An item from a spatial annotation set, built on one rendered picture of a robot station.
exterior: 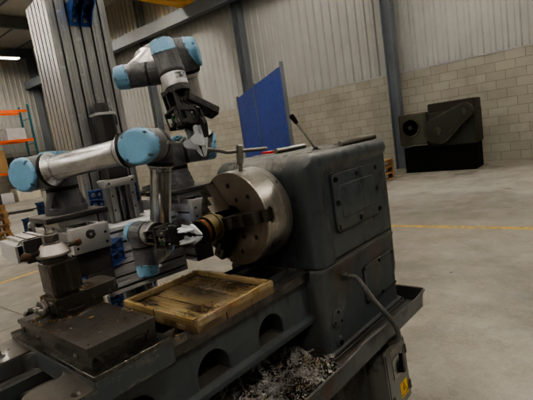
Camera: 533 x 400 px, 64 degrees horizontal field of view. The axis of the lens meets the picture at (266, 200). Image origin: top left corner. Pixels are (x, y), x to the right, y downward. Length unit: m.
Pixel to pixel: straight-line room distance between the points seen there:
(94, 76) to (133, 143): 0.69
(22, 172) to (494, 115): 10.49
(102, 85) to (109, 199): 0.51
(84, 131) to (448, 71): 10.22
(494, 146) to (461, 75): 1.84
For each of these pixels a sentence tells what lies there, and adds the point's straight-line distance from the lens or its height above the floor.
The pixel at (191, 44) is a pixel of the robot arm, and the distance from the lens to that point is 1.80.
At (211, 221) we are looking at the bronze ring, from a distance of 1.32.
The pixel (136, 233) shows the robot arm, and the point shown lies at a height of 1.08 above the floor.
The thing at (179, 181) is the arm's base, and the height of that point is 1.19.
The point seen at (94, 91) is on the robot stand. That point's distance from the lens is 2.04.
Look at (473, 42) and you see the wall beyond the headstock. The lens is 11.49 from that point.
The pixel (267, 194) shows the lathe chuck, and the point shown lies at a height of 1.15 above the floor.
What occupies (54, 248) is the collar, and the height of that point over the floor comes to 1.14.
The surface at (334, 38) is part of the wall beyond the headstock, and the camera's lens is 12.87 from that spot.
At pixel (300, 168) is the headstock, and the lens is 1.41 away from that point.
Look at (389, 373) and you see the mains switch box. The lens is 1.86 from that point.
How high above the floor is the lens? 1.33
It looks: 8 degrees down
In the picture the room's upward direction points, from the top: 9 degrees counter-clockwise
